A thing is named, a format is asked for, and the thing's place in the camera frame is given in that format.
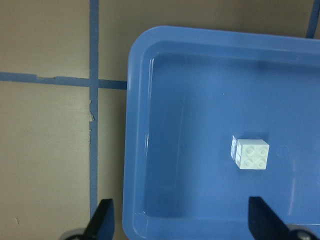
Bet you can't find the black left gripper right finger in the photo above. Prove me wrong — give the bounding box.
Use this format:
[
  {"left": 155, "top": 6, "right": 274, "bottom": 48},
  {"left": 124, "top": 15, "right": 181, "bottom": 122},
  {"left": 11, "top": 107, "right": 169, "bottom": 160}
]
[{"left": 248, "top": 196, "right": 295, "bottom": 240}]

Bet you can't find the white block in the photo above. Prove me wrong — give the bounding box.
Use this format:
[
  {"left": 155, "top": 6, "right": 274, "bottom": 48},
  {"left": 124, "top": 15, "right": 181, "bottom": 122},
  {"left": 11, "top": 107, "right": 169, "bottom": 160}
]
[{"left": 230, "top": 136, "right": 270, "bottom": 170}]

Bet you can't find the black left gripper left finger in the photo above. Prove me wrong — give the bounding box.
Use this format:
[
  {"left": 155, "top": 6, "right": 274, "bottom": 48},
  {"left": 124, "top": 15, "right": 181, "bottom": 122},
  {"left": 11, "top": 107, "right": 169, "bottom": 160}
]
[{"left": 81, "top": 198, "right": 115, "bottom": 240}]

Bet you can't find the blue plastic tray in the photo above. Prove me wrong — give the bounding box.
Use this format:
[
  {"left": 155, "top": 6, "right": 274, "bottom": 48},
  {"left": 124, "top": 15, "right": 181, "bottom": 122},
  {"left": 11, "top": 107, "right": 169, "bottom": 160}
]
[{"left": 122, "top": 26, "right": 320, "bottom": 240}]

